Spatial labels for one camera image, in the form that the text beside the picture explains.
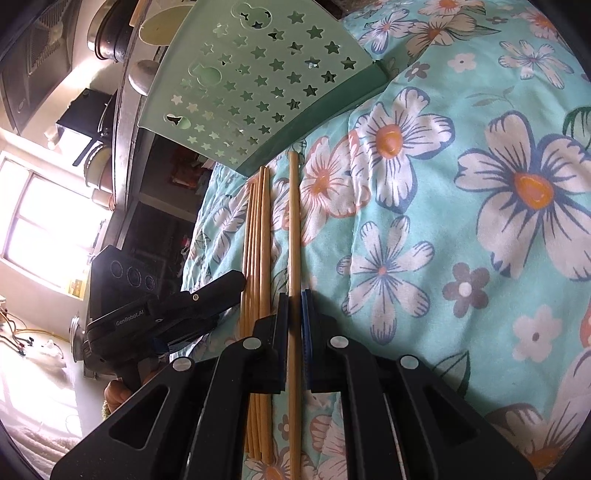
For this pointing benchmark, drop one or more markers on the black wok pan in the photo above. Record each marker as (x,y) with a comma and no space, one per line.
(93,113)

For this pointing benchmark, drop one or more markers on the floral quilted cloth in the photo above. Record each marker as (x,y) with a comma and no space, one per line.
(449,218)

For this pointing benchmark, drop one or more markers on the range hood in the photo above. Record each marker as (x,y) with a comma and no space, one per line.
(37,40)

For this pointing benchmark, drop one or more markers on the metal spoon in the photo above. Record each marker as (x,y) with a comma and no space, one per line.
(141,75)

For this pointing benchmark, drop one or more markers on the pale green rice paddle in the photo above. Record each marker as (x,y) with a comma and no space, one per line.
(160,29)

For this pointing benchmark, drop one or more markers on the black cooking pot with lid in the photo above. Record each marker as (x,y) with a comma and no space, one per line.
(109,31)

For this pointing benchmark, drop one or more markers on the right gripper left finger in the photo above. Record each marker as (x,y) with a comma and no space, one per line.
(188,421)

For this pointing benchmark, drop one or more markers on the person's left hand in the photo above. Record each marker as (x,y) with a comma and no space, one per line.
(114,395)

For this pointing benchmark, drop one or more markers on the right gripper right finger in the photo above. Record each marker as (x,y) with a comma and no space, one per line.
(401,420)

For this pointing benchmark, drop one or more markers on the mint green utensil holder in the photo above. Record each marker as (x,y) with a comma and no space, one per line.
(241,81)

